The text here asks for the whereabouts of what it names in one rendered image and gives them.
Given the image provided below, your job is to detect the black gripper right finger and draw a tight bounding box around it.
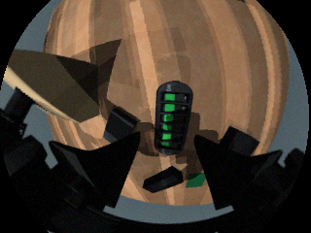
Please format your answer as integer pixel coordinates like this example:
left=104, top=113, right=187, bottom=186
left=194, top=135, right=283, bottom=210

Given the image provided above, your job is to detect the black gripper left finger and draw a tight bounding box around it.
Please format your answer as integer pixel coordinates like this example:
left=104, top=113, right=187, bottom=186
left=48, top=131, right=141, bottom=209

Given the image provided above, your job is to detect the green flat rectangular block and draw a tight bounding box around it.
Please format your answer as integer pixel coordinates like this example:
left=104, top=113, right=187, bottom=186
left=186, top=172, right=206, bottom=187

